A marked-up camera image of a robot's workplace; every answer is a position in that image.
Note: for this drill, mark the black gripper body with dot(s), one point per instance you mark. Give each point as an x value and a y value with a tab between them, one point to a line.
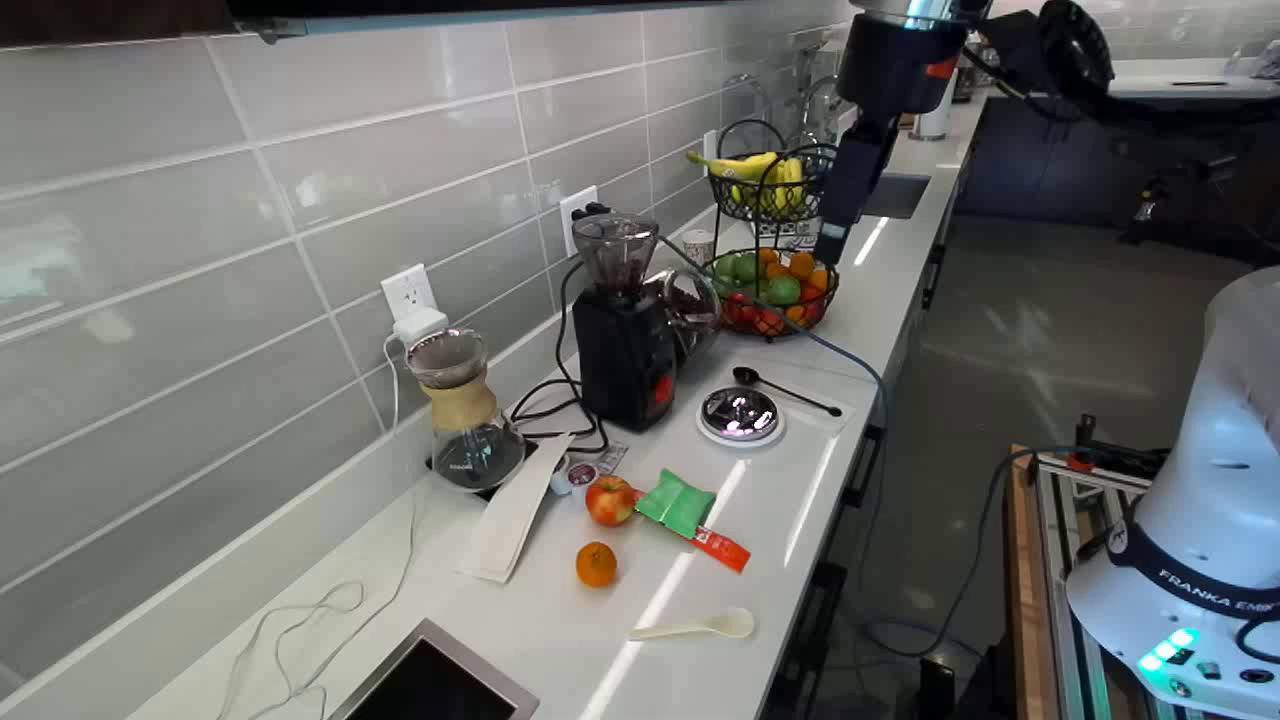
864	166

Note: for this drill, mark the yellow banana with sticker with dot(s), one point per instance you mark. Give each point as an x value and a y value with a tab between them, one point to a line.
729	166

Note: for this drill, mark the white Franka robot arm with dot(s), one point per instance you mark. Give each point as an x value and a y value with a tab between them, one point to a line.
1201	506

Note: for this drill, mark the black recessed counter panel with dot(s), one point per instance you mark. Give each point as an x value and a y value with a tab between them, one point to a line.
435	685
897	198

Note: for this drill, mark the orange fruit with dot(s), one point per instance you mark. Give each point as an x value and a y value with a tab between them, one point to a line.
804	312
598	566
801	266

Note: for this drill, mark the green apple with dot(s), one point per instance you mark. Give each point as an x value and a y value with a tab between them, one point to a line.
781	290
738	268

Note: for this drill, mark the glass jar of coffee beans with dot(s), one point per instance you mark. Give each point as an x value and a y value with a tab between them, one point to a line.
695	312

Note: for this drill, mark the black coffee grinder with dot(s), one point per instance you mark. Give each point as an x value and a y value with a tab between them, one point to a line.
625	346

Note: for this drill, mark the green packet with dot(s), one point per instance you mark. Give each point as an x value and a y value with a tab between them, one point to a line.
675	506

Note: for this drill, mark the orange-red packet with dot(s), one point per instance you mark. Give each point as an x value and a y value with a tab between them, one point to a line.
723	548

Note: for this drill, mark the small red white packet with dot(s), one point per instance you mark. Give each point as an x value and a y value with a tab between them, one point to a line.
593	471

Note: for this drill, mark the white table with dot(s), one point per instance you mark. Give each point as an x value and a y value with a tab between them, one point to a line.
1186	81

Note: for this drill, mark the white plastic spoon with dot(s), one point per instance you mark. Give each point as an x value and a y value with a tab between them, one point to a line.
706	625

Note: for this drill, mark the white paper filter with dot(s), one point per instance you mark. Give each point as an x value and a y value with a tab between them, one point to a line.
512	515

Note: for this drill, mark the white wall outlet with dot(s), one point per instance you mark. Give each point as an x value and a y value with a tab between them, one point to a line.
408	303
709	147
579	202

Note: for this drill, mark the aluminium robot stand frame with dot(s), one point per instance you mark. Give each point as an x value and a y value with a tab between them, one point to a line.
1035	563

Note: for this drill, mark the dark upper wall cabinet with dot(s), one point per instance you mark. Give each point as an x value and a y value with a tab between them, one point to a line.
123	18

